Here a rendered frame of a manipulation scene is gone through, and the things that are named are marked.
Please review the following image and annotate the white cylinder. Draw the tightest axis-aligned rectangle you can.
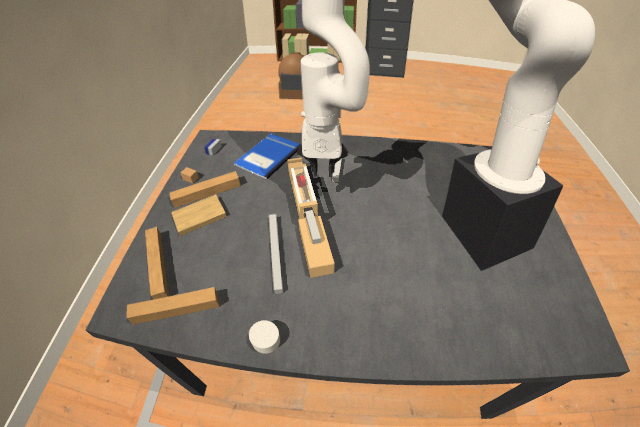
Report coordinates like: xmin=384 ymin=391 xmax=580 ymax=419
xmin=249 ymin=321 xmax=280 ymax=354

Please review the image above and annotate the small wooden block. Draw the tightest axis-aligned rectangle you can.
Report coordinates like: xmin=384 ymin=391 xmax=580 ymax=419
xmin=181 ymin=167 xmax=199 ymax=184

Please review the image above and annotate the flat wooden board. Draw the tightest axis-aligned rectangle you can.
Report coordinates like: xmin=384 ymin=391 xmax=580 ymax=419
xmin=171 ymin=195 xmax=226 ymax=236

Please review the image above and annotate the blue notebook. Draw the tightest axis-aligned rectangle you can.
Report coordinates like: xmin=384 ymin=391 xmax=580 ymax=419
xmin=234 ymin=134 xmax=301 ymax=179

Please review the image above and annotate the light grey square stick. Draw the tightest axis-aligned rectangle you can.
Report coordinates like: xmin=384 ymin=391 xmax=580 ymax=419
xmin=332 ymin=158 xmax=342 ymax=182

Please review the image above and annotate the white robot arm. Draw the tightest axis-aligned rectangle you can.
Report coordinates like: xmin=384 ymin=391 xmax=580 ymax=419
xmin=301 ymin=0 xmax=595 ymax=194

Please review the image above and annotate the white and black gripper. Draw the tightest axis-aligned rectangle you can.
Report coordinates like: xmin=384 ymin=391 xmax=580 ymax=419
xmin=297 ymin=119 xmax=348 ymax=177

